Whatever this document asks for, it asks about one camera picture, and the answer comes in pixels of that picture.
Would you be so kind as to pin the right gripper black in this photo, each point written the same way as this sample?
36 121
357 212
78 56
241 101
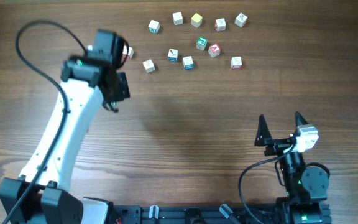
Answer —
263 137

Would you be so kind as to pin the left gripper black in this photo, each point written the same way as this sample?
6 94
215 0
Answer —
123 93

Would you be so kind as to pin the red A block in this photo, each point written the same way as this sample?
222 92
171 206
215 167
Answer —
214 50

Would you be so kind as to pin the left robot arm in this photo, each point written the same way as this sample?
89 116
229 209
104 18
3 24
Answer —
88 82

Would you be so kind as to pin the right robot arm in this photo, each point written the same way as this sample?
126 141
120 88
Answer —
306 184

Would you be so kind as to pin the wooden block red left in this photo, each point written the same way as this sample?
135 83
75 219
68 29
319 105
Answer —
128 52

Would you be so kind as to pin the wooden block red stripes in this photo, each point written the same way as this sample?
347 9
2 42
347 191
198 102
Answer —
149 65

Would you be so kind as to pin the wooden block teal side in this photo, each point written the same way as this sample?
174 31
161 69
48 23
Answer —
154 26

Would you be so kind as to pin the wooden block blue picture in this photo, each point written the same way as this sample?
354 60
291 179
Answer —
173 55

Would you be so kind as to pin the white wooden block top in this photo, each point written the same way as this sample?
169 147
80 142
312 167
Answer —
177 18

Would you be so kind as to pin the wooden block red bottom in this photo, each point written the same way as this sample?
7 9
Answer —
236 62

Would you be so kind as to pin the wooden block blue side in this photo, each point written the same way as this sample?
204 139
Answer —
188 62

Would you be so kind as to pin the yellow wooden block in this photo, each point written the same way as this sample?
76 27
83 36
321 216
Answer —
196 20

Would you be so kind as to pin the green picture block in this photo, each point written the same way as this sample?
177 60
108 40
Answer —
201 43

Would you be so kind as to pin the wooden block red picture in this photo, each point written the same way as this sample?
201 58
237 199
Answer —
220 24

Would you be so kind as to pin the wooden block far right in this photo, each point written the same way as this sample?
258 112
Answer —
241 20

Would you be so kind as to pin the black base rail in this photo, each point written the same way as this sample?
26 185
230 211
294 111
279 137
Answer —
261 213

